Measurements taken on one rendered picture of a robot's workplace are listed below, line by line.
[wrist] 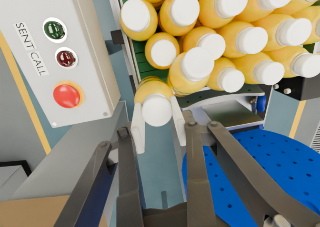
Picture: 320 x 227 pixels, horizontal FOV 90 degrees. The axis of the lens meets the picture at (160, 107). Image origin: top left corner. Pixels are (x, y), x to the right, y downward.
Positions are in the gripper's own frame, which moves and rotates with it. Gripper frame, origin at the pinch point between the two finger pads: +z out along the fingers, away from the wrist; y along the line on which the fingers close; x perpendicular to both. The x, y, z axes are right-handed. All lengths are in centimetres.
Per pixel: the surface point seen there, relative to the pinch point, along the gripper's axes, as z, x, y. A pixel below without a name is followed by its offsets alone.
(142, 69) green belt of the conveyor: 26.9, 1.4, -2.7
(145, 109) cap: 1.4, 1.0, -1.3
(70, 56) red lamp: 6.0, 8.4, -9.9
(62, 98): 5.7, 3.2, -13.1
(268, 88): 102, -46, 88
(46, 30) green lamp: 5.8, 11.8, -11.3
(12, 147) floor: 116, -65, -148
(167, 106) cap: 1.5, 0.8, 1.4
